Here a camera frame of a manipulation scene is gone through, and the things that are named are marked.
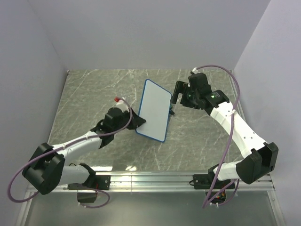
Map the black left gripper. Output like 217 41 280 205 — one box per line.
112 107 145 134

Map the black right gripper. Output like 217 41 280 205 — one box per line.
169 81 199 110

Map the blue framed whiteboard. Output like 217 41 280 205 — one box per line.
136 79 172 143

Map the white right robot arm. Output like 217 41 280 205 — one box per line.
171 81 278 188

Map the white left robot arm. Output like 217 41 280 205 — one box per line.
22 107 146 195

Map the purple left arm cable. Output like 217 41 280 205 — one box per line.
8 98 132 208

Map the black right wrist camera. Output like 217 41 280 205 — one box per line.
188 72 211 91

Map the aluminium right side rail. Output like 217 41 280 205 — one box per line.
230 70 264 159

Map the aluminium rail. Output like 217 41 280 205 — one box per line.
230 70 264 159
52 171 275 193

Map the aluminium front rail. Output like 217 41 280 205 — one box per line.
52 171 275 193

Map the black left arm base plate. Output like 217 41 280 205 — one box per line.
67 175 111 209

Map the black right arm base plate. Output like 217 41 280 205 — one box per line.
189 173 231 204

